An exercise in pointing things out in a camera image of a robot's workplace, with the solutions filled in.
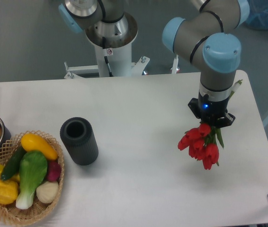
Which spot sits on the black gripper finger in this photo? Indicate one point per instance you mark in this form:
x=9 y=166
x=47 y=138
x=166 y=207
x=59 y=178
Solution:
x=194 y=107
x=225 y=121

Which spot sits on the yellow bell pepper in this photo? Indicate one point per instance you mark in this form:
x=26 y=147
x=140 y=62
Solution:
x=8 y=192

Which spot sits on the purple radish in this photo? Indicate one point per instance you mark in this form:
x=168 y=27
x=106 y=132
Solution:
x=53 y=171

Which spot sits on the dark grey ribbed vase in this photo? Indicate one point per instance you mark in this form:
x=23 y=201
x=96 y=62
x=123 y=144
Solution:
x=78 y=137

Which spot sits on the yellow squash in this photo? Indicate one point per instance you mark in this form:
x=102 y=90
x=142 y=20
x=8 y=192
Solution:
x=33 y=142

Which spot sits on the red tulip bouquet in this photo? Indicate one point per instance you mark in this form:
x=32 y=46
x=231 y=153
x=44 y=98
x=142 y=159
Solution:
x=202 y=144

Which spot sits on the woven wicker basket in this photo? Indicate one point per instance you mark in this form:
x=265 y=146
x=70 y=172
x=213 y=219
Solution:
x=10 y=214

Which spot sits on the green bok choy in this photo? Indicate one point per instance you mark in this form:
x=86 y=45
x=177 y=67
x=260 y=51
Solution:
x=32 y=171

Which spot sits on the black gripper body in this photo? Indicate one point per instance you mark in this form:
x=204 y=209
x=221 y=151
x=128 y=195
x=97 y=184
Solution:
x=211 y=110

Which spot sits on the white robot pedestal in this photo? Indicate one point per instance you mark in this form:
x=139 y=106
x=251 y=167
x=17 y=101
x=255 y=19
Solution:
x=113 y=50

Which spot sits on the green cucumber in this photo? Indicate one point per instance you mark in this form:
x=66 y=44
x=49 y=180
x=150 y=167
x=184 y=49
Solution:
x=13 y=164

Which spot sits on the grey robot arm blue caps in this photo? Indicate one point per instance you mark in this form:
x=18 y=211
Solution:
x=205 y=41

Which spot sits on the white garlic bulb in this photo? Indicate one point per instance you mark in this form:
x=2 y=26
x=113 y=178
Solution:
x=47 y=192

